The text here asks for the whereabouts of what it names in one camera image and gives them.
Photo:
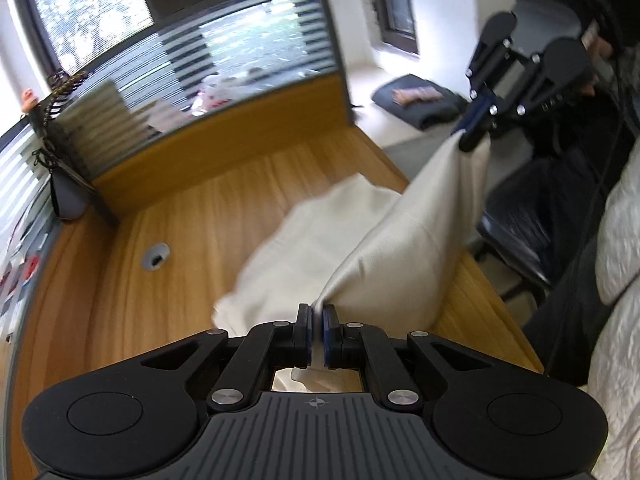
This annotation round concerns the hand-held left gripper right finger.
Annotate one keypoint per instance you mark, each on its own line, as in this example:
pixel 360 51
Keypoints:
pixel 328 332

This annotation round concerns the person's right forearm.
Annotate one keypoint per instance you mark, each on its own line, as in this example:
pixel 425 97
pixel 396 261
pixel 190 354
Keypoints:
pixel 622 15

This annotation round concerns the person's black pants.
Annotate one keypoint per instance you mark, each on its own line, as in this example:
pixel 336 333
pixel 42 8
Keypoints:
pixel 560 340

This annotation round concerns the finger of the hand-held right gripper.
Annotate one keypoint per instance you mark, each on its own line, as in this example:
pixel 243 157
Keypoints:
pixel 477 112
pixel 475 140

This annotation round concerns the person's right hand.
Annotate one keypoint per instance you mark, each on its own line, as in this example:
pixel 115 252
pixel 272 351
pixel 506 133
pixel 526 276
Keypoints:
pixel 600 42

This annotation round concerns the small dark framed window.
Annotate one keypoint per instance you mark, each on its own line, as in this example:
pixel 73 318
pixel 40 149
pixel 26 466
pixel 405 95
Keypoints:
pixel 395 0

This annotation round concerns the orange patterned object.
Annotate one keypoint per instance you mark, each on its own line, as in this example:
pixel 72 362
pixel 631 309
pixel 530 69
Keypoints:
pixel 417 95

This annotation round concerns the dark grey folded cloth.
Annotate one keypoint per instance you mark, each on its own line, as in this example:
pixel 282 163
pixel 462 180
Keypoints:
pixel 425 112

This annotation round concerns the white quilted jacket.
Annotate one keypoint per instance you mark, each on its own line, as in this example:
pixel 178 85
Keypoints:
pixel 620 310

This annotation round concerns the colourful photo cards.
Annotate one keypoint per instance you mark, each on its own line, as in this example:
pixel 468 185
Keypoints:
pixel 32 262

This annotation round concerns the small orange figurine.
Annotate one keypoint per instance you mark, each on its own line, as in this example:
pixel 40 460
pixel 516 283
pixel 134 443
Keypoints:
pixel 28 100

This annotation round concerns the white shirt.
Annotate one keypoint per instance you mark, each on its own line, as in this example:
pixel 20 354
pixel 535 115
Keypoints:
pixel 400 230

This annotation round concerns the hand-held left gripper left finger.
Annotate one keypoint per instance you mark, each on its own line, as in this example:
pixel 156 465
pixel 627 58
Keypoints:
pixel 304 330

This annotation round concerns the black office chair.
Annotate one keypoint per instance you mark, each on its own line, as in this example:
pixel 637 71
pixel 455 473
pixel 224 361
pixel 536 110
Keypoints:
pixel 520 240

